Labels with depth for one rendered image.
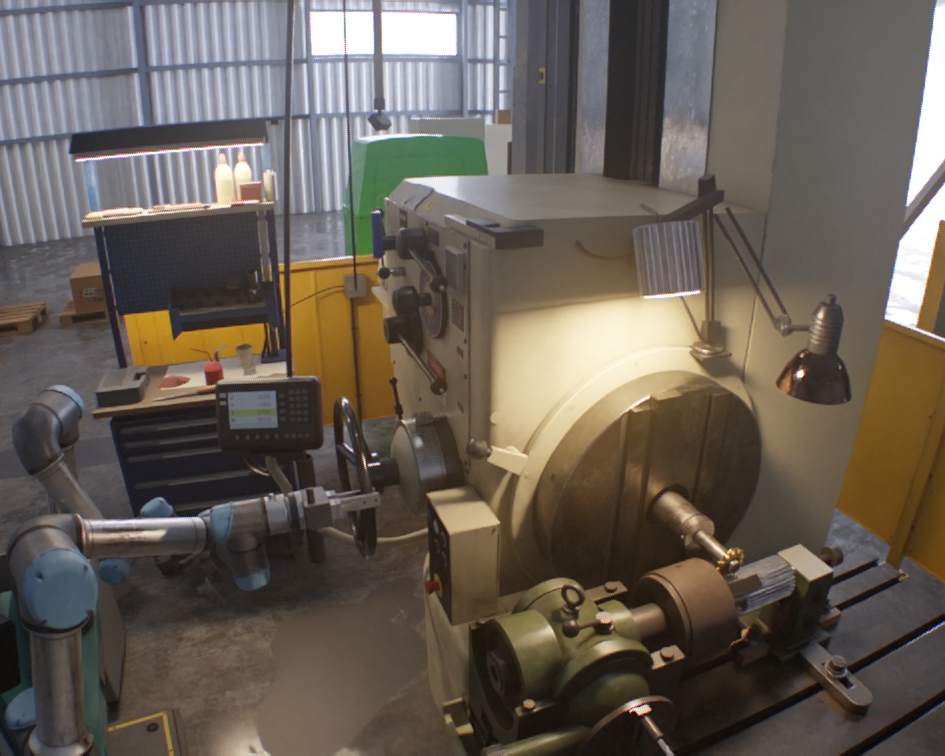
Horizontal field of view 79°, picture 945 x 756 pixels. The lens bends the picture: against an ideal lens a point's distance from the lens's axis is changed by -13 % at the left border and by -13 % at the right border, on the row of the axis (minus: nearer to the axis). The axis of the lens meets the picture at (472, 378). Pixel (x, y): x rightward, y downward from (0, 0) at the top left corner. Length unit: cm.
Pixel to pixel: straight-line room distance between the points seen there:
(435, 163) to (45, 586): 466
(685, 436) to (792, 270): 48
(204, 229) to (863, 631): 296
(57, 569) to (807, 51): 170
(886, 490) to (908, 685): 208
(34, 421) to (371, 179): 396
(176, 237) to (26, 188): 1186
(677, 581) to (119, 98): 1393
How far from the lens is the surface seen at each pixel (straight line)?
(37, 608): 116
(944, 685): 172
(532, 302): 121
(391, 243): 174
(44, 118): 1475
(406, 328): 162
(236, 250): 323
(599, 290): 127
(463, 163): 545
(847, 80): 165
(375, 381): 425
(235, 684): 288
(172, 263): 327
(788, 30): 151
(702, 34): 169
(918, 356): 340
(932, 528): 355
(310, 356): 411
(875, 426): 361
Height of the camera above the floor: 209
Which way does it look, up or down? 23 degrees down
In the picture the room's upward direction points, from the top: straight up
